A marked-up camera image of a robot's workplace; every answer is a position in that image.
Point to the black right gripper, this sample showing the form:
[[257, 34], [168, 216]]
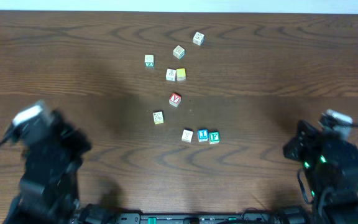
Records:
[[303, 139]]

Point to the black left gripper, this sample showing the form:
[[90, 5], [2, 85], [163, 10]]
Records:
[[59, 152]]

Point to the green letter F block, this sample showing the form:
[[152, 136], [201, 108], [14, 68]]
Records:
[[214, 137]]

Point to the blue letter L block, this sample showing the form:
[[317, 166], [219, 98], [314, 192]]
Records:
[[203, 135]]

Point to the white letter Y block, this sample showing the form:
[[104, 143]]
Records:
[[187, 135]]

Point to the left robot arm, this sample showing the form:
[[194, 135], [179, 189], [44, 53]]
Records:
[[48, 189]]

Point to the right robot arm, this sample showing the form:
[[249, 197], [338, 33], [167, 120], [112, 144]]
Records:
[[330, 165]]

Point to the yellow-edged picture block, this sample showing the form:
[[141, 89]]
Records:
[[158, 117]]

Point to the red letter A block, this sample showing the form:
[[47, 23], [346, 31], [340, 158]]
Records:
[[174, 99]]

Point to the white block green side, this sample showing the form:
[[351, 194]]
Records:
[[149, 60]]

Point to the white picture block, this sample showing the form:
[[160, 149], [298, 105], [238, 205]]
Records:
[[171, 75]]

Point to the yellow block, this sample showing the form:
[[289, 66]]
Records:
[[181, 74]]

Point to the white block teal side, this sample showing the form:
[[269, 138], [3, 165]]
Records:
[[178, 52]]

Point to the white block top right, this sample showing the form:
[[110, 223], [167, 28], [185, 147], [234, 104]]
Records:
[[198, 38]]

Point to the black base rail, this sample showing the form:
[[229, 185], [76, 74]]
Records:
[[289, 215]]

